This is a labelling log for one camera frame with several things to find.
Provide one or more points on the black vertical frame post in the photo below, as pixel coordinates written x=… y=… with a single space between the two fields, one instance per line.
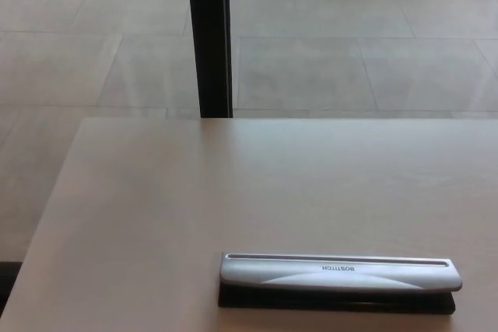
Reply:
x=210 y=36

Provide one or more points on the silver black Bostitch hole punch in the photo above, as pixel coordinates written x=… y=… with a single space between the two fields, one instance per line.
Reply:
x=295 y=273

